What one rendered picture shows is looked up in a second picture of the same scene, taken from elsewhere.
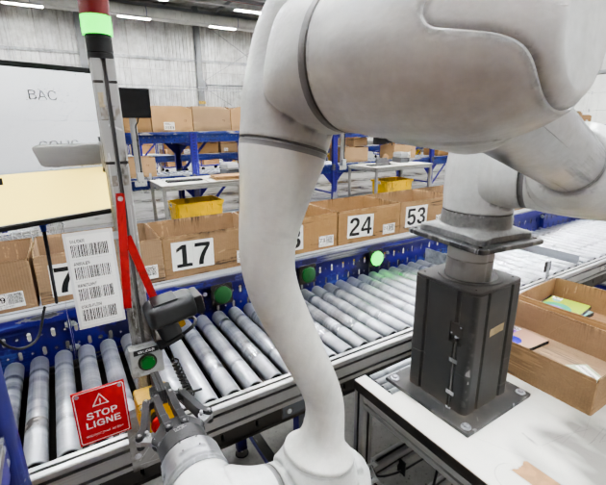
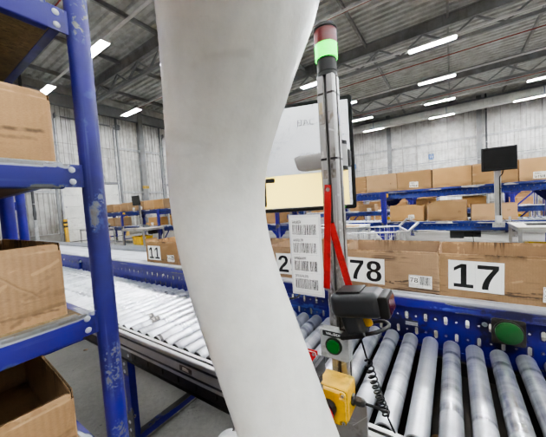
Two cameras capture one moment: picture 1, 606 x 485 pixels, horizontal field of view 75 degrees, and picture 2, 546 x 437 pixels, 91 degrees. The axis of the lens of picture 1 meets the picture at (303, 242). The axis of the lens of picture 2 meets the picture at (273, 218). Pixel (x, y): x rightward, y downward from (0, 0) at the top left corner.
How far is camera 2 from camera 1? 0.45 m
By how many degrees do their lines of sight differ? 65
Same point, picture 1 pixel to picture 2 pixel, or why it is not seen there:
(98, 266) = (308, 244)
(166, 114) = (537, 164)
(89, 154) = not seen: hidden behind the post
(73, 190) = (316, 188)
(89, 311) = (300, 280)
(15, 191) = (280, 187)
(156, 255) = (432, 268)
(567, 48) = not seen: outside the picture
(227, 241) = (528, 271)
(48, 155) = (302, 162)
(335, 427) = not seen: outside the picture
